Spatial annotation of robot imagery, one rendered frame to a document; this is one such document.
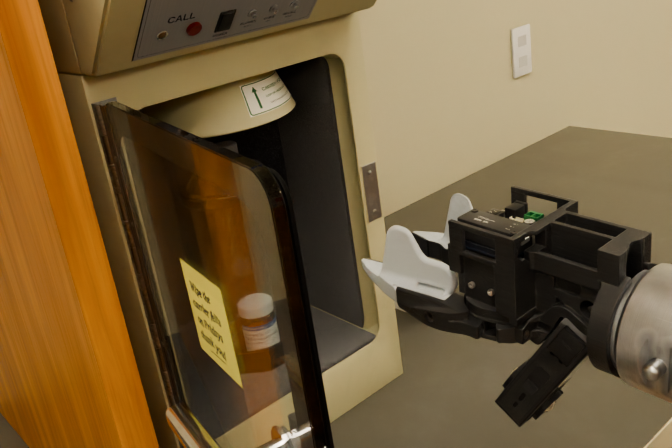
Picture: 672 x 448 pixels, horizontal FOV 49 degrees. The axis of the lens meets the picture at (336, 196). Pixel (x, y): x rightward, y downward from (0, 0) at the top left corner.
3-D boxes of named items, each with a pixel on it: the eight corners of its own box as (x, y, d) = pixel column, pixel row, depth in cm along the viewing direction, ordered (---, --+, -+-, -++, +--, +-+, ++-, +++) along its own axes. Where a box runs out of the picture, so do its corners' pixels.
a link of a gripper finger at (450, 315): (418, 265, 55) (527, 288, 50) (420, 285, 56) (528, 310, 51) (384, 294, 52) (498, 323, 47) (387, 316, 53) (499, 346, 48)
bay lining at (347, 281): (103, 362, 95) (26, 93, 82) (264, 282, 110) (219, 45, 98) (204, 442, 77) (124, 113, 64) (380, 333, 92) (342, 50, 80)
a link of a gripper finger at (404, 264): (358, 206, 57) (466, 225, 51) (366, 274, 59) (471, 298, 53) (334, 223, 54) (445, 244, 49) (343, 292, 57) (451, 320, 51)
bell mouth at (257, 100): (110, 129, 84) (98, 82, 82) (237, 91, 94) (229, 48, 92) (190, 149, 71) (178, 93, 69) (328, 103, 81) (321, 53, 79)
